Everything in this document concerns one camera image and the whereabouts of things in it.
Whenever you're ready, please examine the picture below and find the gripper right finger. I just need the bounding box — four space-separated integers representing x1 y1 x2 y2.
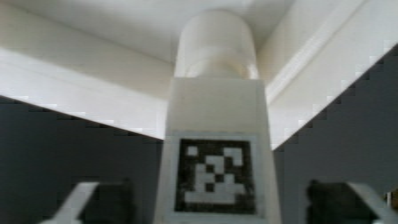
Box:
305 180 398 224

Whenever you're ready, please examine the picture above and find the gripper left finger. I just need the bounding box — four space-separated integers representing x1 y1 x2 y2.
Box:
39 179 133 224

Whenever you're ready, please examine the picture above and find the white square table top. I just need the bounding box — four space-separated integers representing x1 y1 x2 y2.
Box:
0 0 366 137

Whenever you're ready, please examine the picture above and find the white table leg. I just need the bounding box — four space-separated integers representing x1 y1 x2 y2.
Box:
154 10 282 224

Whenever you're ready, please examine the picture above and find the white L-shaped fence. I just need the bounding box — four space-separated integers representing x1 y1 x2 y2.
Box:
263 0 398 151

